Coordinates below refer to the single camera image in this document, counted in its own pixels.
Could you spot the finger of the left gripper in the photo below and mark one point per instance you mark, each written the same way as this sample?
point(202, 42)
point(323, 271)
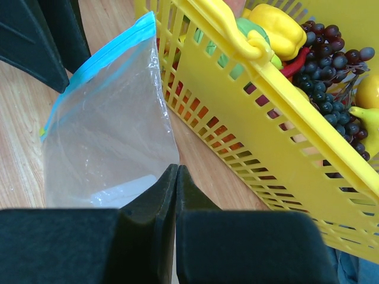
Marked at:
point(64, 21)
point(28, 45)

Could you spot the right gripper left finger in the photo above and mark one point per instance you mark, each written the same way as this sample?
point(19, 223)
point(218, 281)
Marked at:
point(133, 244)

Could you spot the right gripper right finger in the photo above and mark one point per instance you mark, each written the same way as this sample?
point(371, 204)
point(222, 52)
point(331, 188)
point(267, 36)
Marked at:
point(222, 246)

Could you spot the clear zip top bag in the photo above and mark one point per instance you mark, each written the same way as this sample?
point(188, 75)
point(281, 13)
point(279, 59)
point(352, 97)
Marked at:
point(109, 137)

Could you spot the yellow banana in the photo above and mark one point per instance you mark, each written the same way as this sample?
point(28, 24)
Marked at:
point(365, 141)

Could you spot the yellow bell pepper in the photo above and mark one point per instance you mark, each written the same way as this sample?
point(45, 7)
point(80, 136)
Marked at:
point(285, 34)

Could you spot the yellow plastic basket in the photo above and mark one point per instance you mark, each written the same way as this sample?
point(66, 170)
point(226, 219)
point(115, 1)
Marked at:
point(265, 130)

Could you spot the blue crumpled cloth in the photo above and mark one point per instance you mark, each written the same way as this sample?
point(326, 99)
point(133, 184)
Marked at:
point(352, 269)

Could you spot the red chili pepper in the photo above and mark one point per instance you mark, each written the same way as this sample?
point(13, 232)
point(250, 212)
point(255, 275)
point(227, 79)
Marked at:
point(294, 67)

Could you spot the dark grape bunch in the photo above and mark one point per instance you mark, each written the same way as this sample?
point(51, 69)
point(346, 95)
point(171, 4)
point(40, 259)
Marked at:
point(335, 108)

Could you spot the yellow mango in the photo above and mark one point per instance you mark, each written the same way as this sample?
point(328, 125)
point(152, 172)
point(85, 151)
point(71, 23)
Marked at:
point(367, 93)

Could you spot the purple grape bunch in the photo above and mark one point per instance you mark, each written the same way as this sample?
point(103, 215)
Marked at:
point(327, 58)

